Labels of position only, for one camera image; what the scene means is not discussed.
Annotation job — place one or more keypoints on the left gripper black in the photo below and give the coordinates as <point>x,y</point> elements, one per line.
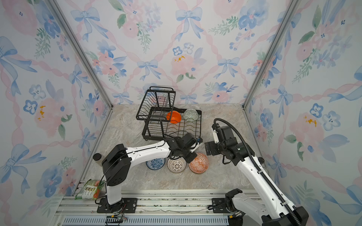
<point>193,155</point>

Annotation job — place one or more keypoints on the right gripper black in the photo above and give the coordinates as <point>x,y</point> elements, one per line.
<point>212,147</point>

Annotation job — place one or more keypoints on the red patterned ceramic bowl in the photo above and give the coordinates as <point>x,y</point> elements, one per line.
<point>200,164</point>

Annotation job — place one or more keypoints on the brown lattice ceramic bowl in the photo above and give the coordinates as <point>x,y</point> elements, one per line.
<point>176,166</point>

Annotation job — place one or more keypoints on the blue patterned ceramic bowl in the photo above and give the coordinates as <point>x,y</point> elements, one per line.
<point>156,164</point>

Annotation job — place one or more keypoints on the green patterned ceramic bowl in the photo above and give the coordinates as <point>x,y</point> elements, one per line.
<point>190,115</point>

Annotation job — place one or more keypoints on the orange plastic bowl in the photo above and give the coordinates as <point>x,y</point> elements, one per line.
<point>174,117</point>

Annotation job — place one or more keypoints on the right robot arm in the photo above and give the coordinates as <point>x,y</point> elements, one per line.
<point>276,209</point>

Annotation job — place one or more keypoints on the black round knob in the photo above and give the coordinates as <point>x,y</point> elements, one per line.
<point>97,157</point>

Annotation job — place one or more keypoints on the green snack packet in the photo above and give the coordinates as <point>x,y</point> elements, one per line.
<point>91,190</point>

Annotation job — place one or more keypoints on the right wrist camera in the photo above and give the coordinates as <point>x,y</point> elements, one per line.
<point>224,133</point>

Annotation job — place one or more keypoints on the black wire dish rack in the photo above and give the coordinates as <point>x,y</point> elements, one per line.
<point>162,119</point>

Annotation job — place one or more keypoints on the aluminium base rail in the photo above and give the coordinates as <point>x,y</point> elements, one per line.
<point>152,208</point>

